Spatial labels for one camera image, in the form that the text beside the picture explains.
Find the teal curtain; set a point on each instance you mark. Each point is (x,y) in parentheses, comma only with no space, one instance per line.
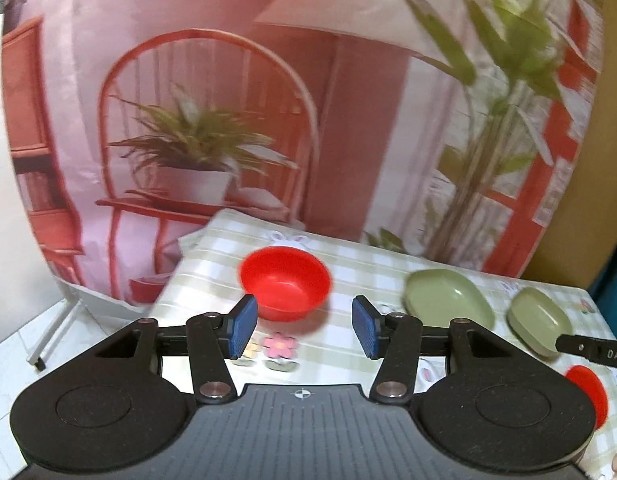
(611,280)

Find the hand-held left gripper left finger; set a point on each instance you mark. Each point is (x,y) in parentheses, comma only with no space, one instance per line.
(244,325)

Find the white backdrop stand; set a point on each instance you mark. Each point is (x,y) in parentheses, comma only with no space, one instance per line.
(51,332)

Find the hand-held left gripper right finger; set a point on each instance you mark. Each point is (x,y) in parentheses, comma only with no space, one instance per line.
(366,332)

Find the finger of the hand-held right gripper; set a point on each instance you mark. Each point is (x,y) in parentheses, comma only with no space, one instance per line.
(576,346)

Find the green square plate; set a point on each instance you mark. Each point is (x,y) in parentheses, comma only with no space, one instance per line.
(448,300)
(536,317)

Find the tan board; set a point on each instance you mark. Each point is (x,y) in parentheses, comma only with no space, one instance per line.
(601,160)

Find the red plastic bowl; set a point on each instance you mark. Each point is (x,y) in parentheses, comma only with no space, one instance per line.
(286,280)
(586,395)

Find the printed room backdrop cloth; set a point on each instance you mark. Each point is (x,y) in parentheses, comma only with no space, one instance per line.
(238,85)

